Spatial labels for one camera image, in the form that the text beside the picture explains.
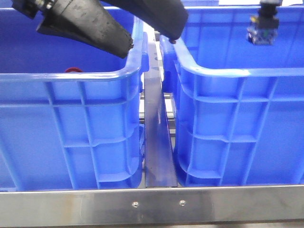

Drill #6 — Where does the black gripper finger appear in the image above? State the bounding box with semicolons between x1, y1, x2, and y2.
105;0;188;42

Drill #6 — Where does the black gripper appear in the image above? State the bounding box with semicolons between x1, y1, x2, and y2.
11;0;133;58

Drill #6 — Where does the red mushroom push button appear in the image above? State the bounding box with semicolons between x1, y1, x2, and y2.
65;67;83;73

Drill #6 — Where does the yellow mushroom push button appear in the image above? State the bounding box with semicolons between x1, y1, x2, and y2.
247;0;283;45

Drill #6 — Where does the left blue plastic bin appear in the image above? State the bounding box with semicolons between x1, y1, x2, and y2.
0;7;149;192

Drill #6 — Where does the blue plastic bin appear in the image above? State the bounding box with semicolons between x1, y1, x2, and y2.
160;6;304;187
0;7;149;192

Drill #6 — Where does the right blue plastic bin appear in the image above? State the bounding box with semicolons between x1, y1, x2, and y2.
160;6;304;187

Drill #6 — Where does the dark metal divider bar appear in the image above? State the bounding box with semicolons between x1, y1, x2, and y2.
144;24;178;188

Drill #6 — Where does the right rail screw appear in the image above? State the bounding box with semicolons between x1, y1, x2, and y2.
179;199;186;207

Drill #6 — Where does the rail screw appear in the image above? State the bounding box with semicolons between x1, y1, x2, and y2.
179;199;186;207
132;201;139;208

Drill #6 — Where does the left rail screw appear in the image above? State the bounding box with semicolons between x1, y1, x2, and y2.
132;201;139;208

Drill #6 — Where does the steel front rail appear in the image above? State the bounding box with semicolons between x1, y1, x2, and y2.
0;185;304;227

